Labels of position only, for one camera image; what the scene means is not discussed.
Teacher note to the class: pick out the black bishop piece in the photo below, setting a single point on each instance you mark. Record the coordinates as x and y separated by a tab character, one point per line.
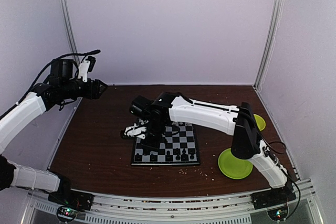
178	154

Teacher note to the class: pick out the aluminium frame post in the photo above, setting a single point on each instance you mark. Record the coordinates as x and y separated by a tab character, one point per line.
68	26
269	44

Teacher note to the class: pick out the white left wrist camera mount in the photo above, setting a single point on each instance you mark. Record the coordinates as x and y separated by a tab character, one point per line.
87	64

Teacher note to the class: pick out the green plate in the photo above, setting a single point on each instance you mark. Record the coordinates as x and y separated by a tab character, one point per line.
233	167

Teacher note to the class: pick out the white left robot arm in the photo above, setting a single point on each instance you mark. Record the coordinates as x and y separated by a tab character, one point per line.
66	82

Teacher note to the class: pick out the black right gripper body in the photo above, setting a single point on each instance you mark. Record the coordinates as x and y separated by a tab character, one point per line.
155	144

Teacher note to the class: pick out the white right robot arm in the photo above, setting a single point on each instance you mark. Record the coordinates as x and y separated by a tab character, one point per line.
237	121

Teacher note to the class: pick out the black king piece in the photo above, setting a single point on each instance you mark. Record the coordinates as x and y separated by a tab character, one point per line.
168	157

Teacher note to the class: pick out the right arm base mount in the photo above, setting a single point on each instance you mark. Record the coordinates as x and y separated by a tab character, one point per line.
275	201

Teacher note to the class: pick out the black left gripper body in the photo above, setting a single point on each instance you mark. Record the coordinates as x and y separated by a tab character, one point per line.
70	90

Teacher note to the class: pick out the front aluminium rail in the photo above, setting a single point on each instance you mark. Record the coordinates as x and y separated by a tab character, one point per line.
231	208

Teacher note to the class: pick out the right aluminium frame post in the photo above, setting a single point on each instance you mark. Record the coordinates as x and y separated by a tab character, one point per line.
269	44

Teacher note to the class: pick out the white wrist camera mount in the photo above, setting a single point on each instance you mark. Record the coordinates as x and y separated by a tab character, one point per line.
133	132
87	64

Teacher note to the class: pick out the left aluminium frame post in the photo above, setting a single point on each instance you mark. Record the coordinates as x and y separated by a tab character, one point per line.
68	26

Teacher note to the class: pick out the green bowl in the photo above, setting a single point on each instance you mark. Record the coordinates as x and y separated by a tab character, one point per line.
261	123

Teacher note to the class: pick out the black and white chessboard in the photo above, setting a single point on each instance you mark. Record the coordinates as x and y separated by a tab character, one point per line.
177	135

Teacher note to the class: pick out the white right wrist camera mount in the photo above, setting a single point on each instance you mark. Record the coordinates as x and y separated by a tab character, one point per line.
133	132

